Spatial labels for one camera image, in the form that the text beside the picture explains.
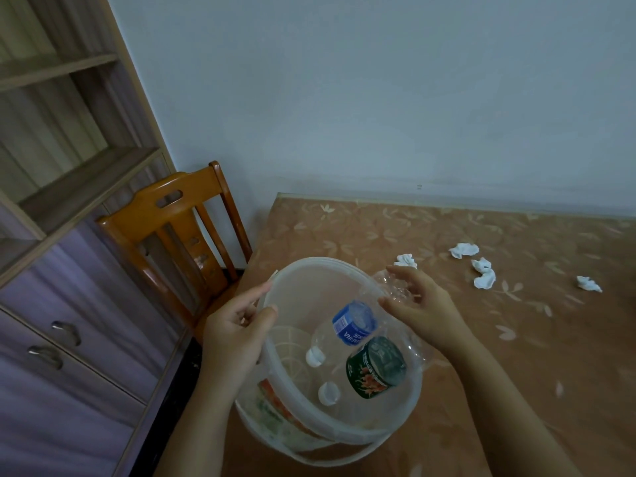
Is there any person's right hand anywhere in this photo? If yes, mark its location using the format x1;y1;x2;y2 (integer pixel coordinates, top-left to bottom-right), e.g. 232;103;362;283
378;265;478;362

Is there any person's left hand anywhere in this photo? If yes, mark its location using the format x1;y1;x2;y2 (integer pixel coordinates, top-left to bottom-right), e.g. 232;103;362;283
201;280;279;388

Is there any green label plastic bottle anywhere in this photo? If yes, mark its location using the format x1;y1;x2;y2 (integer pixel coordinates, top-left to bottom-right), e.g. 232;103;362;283
317;335;433;408

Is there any blue label plastic bottle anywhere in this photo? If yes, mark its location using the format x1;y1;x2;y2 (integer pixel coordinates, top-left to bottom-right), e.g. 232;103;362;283
304;269;423;369

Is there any translucent plastic bucket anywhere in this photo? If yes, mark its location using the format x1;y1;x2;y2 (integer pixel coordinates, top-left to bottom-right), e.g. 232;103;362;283
233;256;426;468

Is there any person's left forearm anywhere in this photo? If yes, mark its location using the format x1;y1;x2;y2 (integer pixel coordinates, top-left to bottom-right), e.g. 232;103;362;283
154;374;249;477

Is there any person's right forearm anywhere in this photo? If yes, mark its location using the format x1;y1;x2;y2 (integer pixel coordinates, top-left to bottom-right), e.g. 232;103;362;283
445;337;582;477

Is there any brown floral table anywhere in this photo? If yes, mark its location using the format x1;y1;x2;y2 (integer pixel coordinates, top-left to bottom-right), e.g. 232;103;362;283
221;193;636;477

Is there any orange wooden chair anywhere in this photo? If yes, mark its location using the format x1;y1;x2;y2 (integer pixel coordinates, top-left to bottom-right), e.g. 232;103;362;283
97;161;253;343

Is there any wood and purple cabinet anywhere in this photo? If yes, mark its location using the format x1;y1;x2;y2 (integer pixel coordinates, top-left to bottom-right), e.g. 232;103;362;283
0;0;192;477

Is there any metal cabinet handle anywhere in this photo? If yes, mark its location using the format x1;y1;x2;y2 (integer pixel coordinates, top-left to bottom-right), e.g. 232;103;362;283
27;345;64;371
51;321;82;347

